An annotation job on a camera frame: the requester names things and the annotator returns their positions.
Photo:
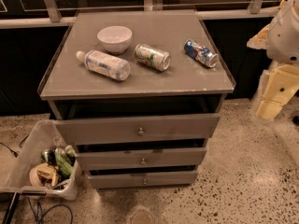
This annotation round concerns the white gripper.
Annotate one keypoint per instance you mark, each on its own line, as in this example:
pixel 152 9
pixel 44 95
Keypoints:
pixel 285 36

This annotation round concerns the grey bottom drawer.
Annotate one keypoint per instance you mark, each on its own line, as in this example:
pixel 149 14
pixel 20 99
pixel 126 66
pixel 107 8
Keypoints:
pixel 143 180

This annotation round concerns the grey drawer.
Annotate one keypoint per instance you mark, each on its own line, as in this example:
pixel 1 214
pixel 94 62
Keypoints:
pixel 131 159
pixel 143 180
pixel 137 129

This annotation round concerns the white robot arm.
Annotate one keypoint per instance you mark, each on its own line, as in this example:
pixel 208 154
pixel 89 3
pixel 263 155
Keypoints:
pixel 280 39

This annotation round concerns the grey top drawer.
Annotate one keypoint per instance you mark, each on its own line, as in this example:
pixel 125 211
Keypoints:
pixel 137 129

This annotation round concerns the grey middle drawer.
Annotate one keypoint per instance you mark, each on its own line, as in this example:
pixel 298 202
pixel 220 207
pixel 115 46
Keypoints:
pixel 131 159

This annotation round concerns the grey drawer cabinet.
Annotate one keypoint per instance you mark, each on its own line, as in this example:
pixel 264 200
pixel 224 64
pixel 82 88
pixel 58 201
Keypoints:
pixel 185 88

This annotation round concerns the blue soda can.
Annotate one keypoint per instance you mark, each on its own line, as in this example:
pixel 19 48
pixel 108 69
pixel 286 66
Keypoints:
pixel 201 53

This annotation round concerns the green white soda can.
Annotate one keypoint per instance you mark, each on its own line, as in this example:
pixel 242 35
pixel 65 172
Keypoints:
pixel 152 57

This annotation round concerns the metal railing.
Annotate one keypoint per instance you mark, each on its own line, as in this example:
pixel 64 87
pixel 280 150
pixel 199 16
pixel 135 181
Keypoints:
pixel 55 19

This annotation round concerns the white bowl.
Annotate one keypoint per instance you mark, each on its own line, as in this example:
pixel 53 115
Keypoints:
pixel 115 39

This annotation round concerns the clear plastic bottle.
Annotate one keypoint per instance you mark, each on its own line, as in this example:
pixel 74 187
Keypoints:
pixel 105 64

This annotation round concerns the green can in bin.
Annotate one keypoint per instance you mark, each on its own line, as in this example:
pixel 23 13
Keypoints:
pixel 63 162

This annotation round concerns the yellow snack bag in bin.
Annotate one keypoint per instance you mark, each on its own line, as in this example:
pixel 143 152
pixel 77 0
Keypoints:
pixel 44 175

